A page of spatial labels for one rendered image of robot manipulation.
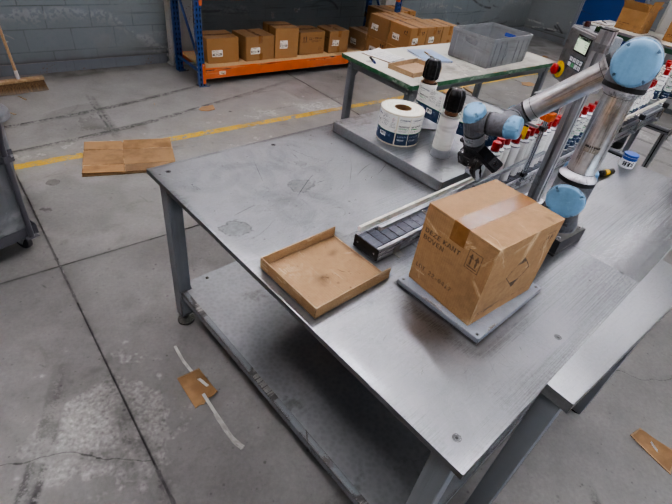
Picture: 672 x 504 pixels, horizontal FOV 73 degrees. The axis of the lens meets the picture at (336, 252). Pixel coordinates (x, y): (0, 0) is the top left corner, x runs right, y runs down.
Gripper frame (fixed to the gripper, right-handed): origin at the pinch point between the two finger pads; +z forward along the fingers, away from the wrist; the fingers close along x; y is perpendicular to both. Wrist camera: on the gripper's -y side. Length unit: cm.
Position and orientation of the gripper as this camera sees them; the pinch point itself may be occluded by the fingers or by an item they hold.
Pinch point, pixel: (479, 178)
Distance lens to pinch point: 189.7
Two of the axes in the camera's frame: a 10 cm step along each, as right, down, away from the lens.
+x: -7.0, 6.8, -2.0
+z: 2.6, 5.0, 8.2
